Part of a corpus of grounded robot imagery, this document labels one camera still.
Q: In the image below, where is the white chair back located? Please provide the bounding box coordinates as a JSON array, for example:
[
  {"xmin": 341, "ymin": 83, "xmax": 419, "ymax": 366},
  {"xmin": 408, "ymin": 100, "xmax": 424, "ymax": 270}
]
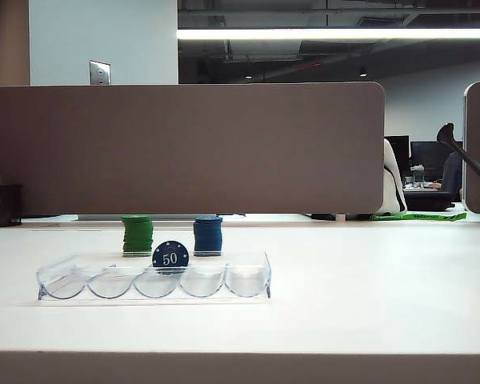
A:
[{"xmin": 382, "ymin": 142, "xmax": 409, "ymax": 213}]

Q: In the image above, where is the clear water bottle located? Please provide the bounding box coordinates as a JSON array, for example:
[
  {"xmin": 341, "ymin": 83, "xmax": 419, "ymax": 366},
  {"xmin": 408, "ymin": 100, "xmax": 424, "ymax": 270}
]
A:
[{"xmin": 410, "ymin": 164, "xmax": 426, "ymax": 189}]

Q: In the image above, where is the black computer monitor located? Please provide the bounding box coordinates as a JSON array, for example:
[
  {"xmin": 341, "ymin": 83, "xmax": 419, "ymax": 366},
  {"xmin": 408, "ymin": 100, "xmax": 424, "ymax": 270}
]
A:
[
  {"xmin": 385, "ymin": 135, "xmax": 410, "ymax": 177},
  {"xmin": 410, "ymin": 141, "xmax": 464, "ymax": 179}
]

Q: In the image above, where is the blue poker chip stack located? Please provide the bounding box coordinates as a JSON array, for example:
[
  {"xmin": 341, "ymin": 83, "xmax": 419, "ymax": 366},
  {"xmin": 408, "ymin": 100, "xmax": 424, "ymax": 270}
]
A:
[{"xmin": 193, "ymin": 216, "xmax": 224, "ymax": 257}]

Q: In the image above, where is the blue 50 poker chip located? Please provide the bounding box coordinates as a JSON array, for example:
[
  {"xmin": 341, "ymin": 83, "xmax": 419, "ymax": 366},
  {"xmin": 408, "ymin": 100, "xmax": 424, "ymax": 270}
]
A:
[{"xmin": 151, "ymin": 240, "xmax": 191, "ymax": 276}]

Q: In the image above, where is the metal desk cable slot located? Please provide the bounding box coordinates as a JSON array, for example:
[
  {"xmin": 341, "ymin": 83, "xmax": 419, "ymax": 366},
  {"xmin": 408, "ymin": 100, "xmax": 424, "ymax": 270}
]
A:
[{"xmin": 78, "ymin": 214, "xmax": 247, "ymax": 222}]

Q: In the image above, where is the long ceiling light strip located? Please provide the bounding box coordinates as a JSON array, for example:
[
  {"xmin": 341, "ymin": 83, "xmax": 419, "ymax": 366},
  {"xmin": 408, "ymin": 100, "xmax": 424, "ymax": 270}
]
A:
[{"xmin": 177, "ymin": 27, "xmax": 480, "ymax": 40}]

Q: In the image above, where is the clear plastic chip tray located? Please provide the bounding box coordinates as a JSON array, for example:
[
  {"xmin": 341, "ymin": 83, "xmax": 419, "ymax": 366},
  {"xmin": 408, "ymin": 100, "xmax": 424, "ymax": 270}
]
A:
[{"xmin": 36, "ymin": 250, "xmax": 272, "ymax": 301}]

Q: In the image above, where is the brown foreground ledge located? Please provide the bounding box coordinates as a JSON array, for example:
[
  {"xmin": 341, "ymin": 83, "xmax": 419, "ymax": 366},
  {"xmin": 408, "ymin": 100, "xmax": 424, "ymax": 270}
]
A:
[{"xmin": 0, "ymin": 350, "xmax": 480, "ymax": 384}]

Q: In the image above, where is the metal wall switch plate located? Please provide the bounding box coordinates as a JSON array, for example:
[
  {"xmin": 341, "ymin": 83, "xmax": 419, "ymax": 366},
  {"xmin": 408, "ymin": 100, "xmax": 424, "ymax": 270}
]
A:
[{"xmin": 89, "ymin": 60, "xmax": 112, "ymax": 86}]

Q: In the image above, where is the green tape strip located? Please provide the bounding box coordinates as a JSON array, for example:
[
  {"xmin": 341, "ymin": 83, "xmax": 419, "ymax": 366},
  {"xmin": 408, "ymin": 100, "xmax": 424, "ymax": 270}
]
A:
[{"xmin": 370, "ymin": 211, "xmax": 468, "ymax": 222}]

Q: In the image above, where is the wide brown desk partition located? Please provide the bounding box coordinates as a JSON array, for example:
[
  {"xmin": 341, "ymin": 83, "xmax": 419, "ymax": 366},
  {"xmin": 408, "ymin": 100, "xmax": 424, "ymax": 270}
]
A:
[{"xmin": 0, "ymin": 82, "xmax": 386, "ymax": 216}]

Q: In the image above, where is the dark background desk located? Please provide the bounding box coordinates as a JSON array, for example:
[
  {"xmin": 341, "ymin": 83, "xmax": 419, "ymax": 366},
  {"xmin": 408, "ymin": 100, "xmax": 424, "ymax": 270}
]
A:
[{"xmin": 403, "ymin": 190, "xmax": 457, "ymax": 211}]

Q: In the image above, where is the seated person in blue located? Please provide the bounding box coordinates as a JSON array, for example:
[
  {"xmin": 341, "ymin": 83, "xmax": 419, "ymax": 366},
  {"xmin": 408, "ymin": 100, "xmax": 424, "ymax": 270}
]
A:
[{"xmin": 431, "ymin": 150, "xmax": 464, "ymax": 201}]

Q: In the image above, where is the black long-handled utensil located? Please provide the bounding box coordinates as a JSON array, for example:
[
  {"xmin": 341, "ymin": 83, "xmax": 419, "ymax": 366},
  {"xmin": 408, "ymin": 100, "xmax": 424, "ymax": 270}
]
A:
[{"xmin": 438, "ymin": 122, "xmax": 480, "ymax": 184}]

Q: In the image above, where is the green poker chip stack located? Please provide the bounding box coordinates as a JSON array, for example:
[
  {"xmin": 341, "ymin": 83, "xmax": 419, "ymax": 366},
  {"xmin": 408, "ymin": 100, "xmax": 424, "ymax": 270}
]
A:
[{"xmin": 120, "ymin": 214, "xmax": 154, "ymax": 258}]

